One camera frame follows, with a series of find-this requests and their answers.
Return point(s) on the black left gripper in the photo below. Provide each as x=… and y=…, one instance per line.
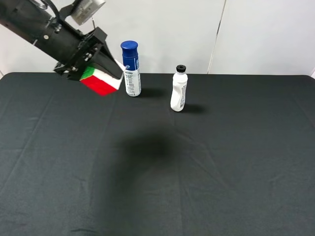
x=92, y=51

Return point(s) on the multicolour puzzle cube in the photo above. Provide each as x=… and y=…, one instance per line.
x=100, y=82

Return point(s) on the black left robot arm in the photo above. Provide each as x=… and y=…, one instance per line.
x=44, y=26

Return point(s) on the blue cap spray can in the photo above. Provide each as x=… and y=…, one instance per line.
x=131, y=64

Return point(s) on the white bottle black cap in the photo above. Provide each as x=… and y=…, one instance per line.
x=178, y=97

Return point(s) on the black tablecloth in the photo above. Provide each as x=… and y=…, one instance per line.
x=239, y=160

